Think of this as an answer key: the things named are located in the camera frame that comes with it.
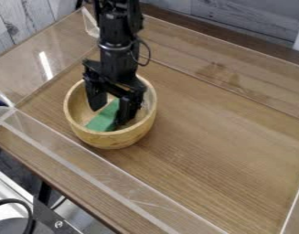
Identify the light brown wooden bowl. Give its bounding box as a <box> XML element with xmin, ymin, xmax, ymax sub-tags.
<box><xmin>64</xmin><ymin>77</ymin><xmax>158</xmax><ymax>150</ymax></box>

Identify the clear acrylic corner bracket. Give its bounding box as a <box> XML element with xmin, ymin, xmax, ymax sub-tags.
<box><xmin>82</xmin><ymin>7</ymin><xmax>100</xmax><ymax>38</ymax></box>

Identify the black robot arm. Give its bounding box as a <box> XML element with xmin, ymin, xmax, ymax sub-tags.
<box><xmin>82</xmin><ymin>0</ymin><xmax>147</xmax><ymax>126</ymax></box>

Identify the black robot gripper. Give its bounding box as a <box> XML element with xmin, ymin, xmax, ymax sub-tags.
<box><xmin>82</xmin><ymin>45</ymin><xmax>147</xmax><ymax>126</ymax></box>

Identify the black metal bracket with screw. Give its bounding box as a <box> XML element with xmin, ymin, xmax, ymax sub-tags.
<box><xmin>31</xmin><ymin>198</ymin><xmax>83</xmax><ymax>234</ymax></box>

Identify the black table leg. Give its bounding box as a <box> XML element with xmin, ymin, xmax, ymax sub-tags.
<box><xmin>37</xmin><ymin>182</ymin><xmax>52</xmax><ymax>206</ymax></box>

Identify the black cable loop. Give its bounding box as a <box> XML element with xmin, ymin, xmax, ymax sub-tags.
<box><xmin>0</xmin><ymin>197</ymin><xmax>36</xmax><ymax>234</ymax></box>

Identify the clear acrylic tray wall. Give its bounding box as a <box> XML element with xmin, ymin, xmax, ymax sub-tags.
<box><xmin>0</xmin><ymin>13</ymin><xmax>299</xmax><ymax>234</ymax></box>

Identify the green rectangular block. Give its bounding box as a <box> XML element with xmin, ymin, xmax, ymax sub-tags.
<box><xmin>86</xmin><ymin>98</ymin><xmax>119</xmax><ymax>132</ymax></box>

